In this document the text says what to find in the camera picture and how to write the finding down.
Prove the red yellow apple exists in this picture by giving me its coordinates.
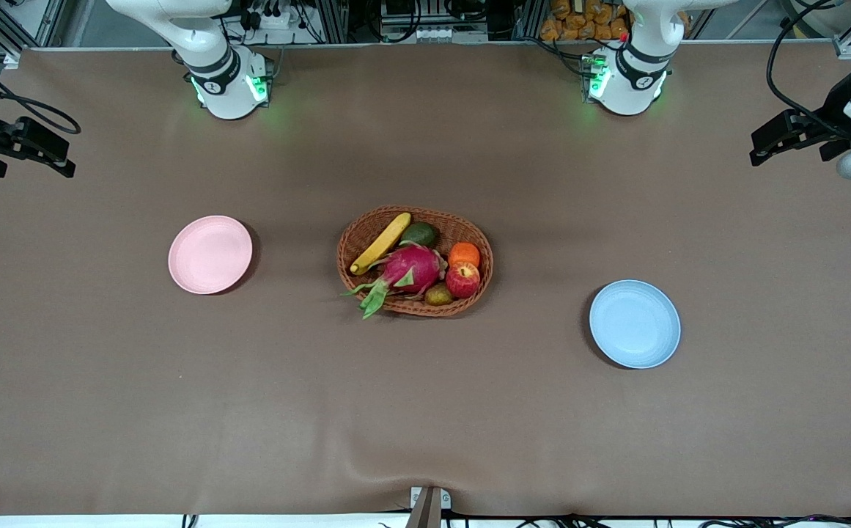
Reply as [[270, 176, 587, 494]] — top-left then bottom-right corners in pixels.
[[445, 262, 482, 299]]

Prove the yellow banana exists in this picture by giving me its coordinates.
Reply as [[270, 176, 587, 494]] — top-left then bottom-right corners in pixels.
[[350, 212, 412, 276]]

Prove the pink round plate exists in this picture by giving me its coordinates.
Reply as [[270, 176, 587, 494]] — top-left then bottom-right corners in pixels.
[[168, 215, 254, 296]]

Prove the orange snack packets pile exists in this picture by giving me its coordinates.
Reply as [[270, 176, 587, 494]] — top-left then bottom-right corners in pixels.
[[540, 0, 630, 42]]

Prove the light blue round plate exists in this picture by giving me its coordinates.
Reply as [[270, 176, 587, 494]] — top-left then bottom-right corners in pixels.
[[589, 279, 682, 370]]

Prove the white power strip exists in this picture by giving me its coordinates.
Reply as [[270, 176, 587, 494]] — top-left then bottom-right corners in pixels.
[[246, 6, 310, 30]]

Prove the brown wicker basket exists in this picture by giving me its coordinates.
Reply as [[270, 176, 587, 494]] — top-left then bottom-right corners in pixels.
[[336, 205, 494, 318]]

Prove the orange mandarin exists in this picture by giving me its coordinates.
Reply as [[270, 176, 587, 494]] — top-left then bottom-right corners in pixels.
[[448, 242, 482, 270]]

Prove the black electronics rack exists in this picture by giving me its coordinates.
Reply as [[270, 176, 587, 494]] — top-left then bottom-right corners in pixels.
[[348, 0, 530, 43]]

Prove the green avocado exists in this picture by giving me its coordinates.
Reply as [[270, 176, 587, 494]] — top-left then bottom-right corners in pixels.
[[400, 221, 440, 249]]

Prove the pink dragon fruit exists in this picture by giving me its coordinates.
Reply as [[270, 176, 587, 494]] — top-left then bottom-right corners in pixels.
[[341, 241, 449, 320]]

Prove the brown table cover mat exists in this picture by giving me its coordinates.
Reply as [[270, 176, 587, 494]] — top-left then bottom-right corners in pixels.
[[0, 43, 851, 518]]

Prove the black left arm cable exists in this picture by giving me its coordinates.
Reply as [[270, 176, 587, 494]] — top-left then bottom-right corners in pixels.
[[765, 0, 847, 140]]

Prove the metal table clamp bracket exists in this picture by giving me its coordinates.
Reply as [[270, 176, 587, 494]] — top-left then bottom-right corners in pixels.
[[409, 485, 452, 528]]

